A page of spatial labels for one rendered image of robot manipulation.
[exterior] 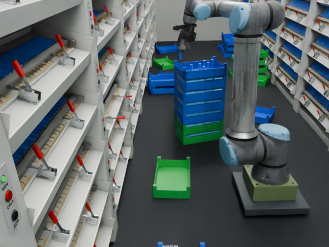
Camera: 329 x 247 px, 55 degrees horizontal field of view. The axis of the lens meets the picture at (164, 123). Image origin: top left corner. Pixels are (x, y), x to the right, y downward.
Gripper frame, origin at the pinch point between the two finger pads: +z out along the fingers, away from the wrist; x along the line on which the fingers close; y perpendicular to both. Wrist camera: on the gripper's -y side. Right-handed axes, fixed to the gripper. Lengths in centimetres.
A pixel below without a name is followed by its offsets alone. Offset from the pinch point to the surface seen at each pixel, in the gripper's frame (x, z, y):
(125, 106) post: -49, 25, 5
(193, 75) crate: -5.8, 8.6, 18.6
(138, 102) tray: 2, 63, -35
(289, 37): 129, 6, 18
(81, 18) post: -100, -46, 36
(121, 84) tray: -50, 11, 1
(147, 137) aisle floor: -21, 65, 3
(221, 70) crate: 11.2, 4.6, 27.7
